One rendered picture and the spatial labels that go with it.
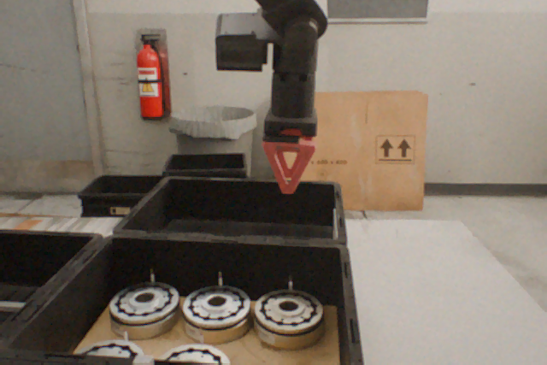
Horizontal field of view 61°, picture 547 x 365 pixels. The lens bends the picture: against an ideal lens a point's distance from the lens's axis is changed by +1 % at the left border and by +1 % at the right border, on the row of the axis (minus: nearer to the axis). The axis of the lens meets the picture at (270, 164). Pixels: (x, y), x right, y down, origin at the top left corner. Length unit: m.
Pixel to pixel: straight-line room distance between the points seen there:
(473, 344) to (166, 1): 2.93
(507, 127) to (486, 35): 0.69
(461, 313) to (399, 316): 0.13
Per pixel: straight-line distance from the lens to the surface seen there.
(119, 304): 0.77
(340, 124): 3.27
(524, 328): 1.08
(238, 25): 0.57
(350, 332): 0.59
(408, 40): 3.46
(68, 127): 3.73
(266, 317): 0.71
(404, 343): 0.96
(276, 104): 0.59
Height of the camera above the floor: 1.27
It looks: 17 degrees down
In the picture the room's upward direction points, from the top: straight up
